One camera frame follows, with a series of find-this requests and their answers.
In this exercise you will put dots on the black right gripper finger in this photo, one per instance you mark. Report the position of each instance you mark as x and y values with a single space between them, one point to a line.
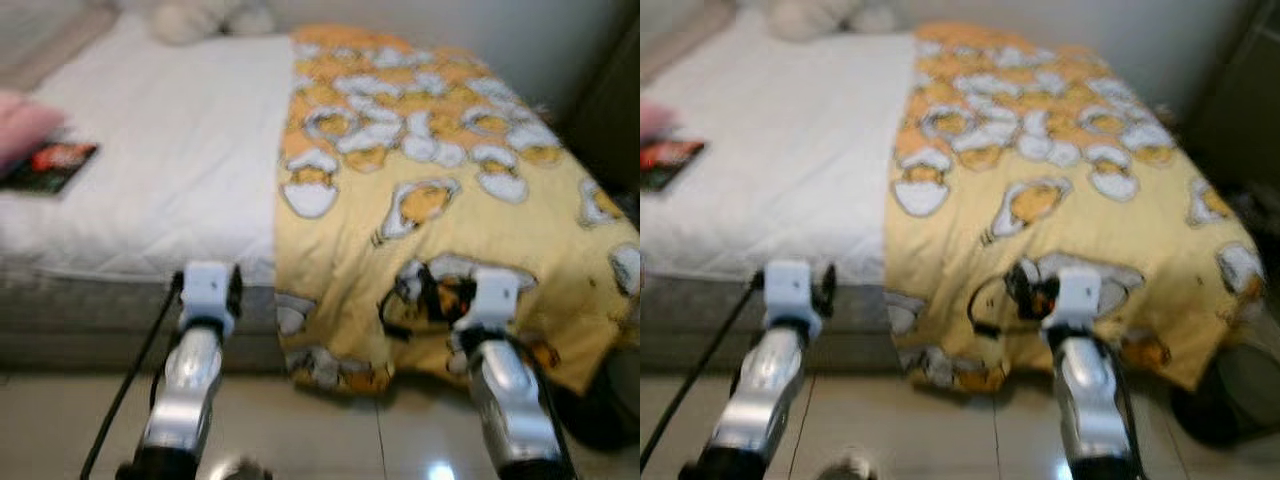
1012 278
420 280

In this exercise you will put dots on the yellow duck print blanket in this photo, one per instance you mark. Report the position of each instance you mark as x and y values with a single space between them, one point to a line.
450 180
1060 180

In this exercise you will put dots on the dark red cover book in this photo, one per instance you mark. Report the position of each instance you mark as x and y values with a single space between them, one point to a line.
670 162
50 168

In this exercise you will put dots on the pink sheep print pillow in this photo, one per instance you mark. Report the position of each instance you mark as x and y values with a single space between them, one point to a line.
25 125
655 120

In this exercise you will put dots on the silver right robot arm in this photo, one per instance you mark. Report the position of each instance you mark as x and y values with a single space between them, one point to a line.
1090 400
510 400

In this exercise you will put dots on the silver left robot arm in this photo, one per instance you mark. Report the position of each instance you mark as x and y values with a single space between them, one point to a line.
765 390
190 385

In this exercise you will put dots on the white quilted mattress pad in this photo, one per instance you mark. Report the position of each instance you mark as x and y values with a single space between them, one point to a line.
780 140
160 150

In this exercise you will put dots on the black round bin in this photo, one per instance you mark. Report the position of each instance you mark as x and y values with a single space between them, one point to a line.
600 410
1230 390

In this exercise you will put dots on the dark cabinet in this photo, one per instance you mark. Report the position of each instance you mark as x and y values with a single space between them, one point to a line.
605 110
1235 100

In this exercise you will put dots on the beige plush toy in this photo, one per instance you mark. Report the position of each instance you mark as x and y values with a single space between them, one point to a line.
835 15
210 18

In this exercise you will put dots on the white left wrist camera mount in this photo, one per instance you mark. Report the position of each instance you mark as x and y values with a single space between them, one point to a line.
207 290
790 288

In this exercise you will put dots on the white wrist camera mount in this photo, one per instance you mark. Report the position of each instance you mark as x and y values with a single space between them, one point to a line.
790 288
495 295
207 290
1078 292

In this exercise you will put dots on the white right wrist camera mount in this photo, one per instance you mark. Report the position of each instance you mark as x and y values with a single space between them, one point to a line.
1078 292
495 295

